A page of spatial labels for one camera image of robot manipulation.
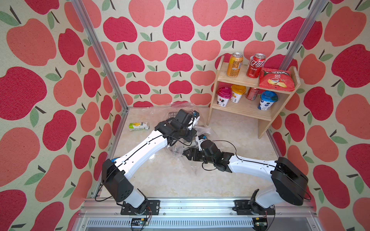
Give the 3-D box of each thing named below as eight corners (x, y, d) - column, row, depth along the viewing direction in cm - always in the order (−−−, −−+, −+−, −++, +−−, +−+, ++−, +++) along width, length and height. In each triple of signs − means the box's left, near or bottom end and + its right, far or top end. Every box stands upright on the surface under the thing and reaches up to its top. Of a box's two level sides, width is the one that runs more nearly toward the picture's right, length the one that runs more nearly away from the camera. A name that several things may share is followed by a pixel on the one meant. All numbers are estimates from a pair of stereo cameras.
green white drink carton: (130, 132, 108) (127, 127, 104) (131, 126, 112) (129, 121, 108) (148, 132, 108) (147, 127, 104) (149, 126, 112) (148, 121, 108)
